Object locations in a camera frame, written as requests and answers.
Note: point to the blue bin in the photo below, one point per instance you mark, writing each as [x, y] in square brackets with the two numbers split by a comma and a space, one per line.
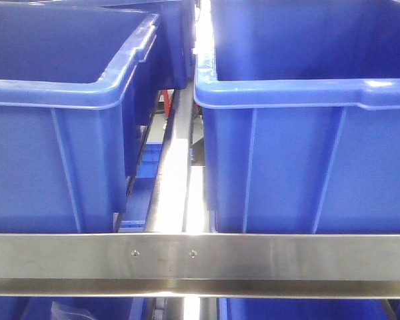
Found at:
[301, 113]
[71, 79]

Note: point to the steel shelf front rail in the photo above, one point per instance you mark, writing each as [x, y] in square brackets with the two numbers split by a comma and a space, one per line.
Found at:
[204, 265]

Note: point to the blue bin right front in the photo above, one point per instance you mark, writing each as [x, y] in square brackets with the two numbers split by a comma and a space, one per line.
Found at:
[301, 113]

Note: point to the blue bin left front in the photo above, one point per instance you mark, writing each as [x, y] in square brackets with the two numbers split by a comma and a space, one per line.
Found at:
[71, 79]

